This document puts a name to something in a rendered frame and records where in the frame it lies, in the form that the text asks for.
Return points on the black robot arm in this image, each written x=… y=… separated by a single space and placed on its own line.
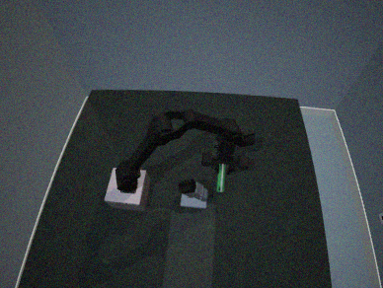
x=160 y=132

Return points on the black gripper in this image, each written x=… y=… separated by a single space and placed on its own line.
x=227 y=159

